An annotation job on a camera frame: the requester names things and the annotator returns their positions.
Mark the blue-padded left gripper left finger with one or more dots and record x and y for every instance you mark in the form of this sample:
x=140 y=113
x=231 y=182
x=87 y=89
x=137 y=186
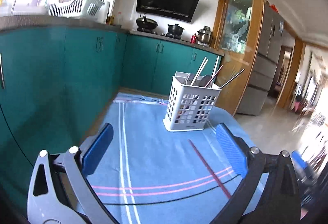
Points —
x=47 y=199

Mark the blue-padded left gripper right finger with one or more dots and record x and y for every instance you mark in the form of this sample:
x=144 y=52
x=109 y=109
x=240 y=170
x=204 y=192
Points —
x=268 y=191

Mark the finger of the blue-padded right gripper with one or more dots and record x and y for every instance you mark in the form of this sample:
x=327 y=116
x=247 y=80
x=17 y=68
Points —
x=303 y=165

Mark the white chopstick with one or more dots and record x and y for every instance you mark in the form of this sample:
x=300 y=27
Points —
x=200 y=69
x=215 y=68

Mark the blue striped table cloth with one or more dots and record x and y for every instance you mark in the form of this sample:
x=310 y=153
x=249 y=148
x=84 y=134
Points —
x=151 y=175

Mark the teal lower cabinets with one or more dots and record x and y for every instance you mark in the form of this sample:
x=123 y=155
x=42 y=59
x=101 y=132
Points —
x=55 y=81

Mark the black chopstick in holder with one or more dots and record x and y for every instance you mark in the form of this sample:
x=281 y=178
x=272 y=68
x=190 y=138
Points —
x=231 y=79

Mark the white perforated utensil holder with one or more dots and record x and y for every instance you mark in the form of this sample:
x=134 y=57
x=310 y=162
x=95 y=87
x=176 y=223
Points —
x=189 y=107

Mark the silver refrigerator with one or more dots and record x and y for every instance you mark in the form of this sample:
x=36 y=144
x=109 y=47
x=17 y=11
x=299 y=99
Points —
x=265 y=65

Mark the white chopstick in holder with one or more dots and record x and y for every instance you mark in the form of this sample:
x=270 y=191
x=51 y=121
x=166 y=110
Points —
x=215 y=68

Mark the glass wooden door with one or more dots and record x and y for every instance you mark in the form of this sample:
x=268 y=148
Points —
x=238 y=39

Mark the steel pot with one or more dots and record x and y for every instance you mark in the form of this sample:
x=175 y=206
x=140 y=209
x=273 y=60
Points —
x=204 y=35

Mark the red canister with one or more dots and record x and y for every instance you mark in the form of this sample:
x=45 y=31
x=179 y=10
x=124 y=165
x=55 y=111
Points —
x=193 y=38

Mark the black cooking pot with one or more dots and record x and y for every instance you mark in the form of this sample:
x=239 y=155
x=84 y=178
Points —
x=175 y=30

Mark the black wok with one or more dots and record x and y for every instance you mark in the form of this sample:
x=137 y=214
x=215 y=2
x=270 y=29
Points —
x=145 y=24

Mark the white dish rack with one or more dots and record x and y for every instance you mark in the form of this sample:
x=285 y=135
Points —
x=79 y=9

